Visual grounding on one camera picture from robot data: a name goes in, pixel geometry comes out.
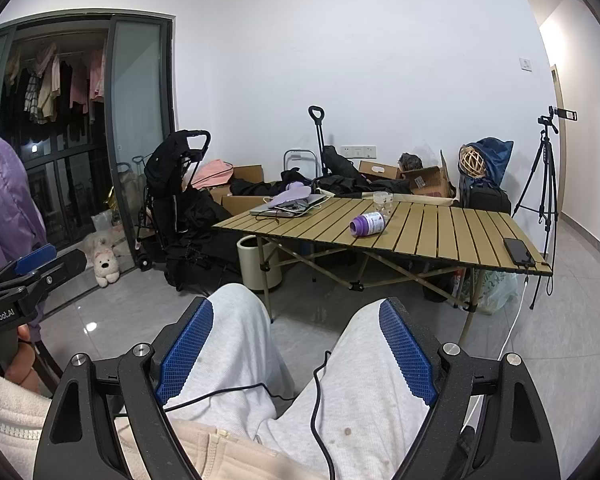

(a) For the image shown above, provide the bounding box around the black suitcase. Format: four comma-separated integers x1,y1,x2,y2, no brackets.
462,185,512,216

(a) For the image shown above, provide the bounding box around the wooden door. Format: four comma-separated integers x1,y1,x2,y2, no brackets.
549,64,565,172

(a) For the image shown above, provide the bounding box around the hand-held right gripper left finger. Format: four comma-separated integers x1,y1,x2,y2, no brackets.
32,296,216,480

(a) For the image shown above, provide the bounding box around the flat cardboard box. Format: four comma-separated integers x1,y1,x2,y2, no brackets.
221,195,277,219

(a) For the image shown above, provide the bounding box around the person's left hand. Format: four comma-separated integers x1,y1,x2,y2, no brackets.
4,324,43,393

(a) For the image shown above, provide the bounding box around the metal frame chair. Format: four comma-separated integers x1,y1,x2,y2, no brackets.
283,149,321,181

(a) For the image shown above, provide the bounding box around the wicker ball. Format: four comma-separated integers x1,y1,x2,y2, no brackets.
459,145,489,179

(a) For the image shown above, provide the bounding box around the glass sliding door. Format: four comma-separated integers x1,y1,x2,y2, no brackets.
105,14,179,272

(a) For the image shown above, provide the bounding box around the tan slatted folding table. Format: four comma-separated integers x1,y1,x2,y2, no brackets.
212,195,554,347

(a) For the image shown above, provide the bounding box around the person's right leg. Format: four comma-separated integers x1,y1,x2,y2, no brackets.
252,300,431,480

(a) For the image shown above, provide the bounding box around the black smartphone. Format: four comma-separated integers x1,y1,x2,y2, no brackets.
503,238,536,267

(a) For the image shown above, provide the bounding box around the black trolley handle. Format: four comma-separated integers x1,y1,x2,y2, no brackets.
308,105,332,177

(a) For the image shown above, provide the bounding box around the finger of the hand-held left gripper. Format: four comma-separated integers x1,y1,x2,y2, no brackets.
0,243,57,289
10,249,88,307

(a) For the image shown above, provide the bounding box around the white plush dog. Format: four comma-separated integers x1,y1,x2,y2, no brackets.
91,246,122,289

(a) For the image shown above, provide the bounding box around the labelled cardboard box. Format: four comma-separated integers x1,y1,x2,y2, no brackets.
402,150,454,199

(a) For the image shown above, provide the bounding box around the open cardboard box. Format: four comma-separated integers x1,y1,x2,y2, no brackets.
231,164,267,184

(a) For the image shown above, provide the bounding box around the purple jacket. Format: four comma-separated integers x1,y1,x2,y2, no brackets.
0,132,49,282

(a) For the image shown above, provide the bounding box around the patterned plastic bag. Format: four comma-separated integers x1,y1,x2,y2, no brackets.
472,270,519,316

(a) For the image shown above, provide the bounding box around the purple cloth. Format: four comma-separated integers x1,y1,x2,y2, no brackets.
266,181,314,209

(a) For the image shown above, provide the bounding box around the black cable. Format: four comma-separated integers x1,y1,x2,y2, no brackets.
165,350,342,480

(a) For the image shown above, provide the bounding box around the white fluffy cloth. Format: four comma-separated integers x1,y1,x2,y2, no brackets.
82,224,127,257

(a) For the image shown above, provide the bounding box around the clear plastic cup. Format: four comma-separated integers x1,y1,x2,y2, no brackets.
372,191,395,220

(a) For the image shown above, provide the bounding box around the purple bottle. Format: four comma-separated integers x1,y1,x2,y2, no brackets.
349,211,389,238

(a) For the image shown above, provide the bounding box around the pink bag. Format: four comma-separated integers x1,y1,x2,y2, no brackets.
195,159,235,191

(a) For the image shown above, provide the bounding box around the white charging cable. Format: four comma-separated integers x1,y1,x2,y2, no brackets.
462,262,534,436

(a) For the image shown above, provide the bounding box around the silver laptop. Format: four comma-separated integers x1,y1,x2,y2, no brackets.
250,194,328,219

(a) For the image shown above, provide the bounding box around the row of hanging clothes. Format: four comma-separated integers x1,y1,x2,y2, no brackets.
2,42,109,127

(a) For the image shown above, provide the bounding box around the cream waste bin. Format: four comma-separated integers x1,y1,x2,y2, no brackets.
237,234,284,292

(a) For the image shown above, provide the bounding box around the black tripod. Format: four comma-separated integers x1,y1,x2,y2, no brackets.
511,116,562,311

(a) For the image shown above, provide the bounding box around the blue bag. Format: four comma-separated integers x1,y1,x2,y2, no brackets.
459,137,515,194

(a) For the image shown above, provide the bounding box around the person's left leg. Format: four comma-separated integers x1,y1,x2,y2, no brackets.
165,282,297,442

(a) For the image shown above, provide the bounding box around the person's cream jacket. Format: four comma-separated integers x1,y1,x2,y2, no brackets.
114,417,327,480

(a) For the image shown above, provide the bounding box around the person's left forearm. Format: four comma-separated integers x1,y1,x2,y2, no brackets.
0,366,56,480

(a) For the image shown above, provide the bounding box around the phone on tripod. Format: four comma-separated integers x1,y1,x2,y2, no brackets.
547,105,580,124

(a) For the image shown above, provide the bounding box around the pile of black clothes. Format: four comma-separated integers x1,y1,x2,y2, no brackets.
229,146,412,199

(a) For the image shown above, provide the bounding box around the person's leg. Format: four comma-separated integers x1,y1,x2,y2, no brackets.
252,300,431,480
165,282,297,442

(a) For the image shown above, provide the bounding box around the black stroller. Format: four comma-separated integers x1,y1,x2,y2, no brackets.
135,130,232,292

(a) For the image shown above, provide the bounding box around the cardboard box with handle hole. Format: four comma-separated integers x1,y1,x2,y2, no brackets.
358,160,402,181

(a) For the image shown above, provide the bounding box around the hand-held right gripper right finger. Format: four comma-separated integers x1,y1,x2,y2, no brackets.
378,297,562,480

